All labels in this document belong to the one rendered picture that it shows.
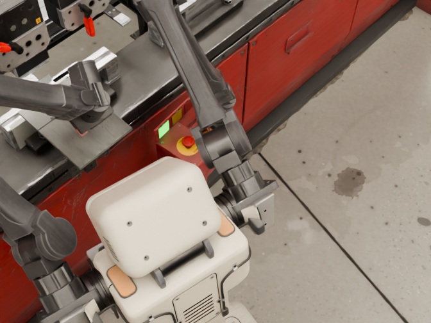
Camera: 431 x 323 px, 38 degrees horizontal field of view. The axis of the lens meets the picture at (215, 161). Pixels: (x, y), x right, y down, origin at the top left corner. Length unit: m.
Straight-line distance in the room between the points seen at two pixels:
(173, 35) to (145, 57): 0.67
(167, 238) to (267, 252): 1.49
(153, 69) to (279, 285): 1.05
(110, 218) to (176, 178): 0.14
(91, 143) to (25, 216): 0.51
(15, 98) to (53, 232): 0.28
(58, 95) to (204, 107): 0.31
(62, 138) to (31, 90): 0.38
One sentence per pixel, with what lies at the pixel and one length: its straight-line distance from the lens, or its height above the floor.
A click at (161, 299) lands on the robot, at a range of 1.17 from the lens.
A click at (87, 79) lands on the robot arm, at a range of 1.48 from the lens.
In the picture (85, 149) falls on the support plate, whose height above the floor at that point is 1.00.
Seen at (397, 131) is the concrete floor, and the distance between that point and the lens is 3.03.
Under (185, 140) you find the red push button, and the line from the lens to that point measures 1.87.
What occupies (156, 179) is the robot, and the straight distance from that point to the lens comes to 1.11.
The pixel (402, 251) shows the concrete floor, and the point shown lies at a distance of 2.70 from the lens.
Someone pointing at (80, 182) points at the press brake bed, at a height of 0.73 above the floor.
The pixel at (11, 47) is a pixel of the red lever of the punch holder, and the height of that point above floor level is 1.27.
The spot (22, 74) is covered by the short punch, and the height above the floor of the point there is 1.10.
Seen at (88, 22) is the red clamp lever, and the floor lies 1.21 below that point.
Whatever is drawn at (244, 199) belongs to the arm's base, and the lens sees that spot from 1.28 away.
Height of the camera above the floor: 2.32
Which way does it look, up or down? 56 degrees down
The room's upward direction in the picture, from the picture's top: 1 degrees clockwise
